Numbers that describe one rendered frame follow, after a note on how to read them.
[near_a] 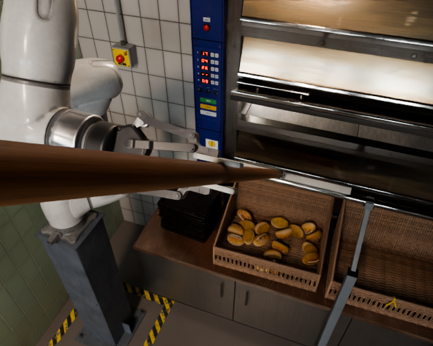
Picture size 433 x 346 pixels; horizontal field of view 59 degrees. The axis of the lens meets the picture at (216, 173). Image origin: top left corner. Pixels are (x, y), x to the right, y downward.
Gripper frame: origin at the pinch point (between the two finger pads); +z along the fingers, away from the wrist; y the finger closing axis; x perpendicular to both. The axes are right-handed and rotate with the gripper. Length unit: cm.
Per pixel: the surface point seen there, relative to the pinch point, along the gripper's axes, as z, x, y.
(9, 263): -121, -108, 76
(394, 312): 65, -142, 53
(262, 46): -22, -118, -54
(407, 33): 35, -105, -63
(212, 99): -44, -134, -28
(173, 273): -49, -153, 72
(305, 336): 30, -166, 87
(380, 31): 25, -105, -62
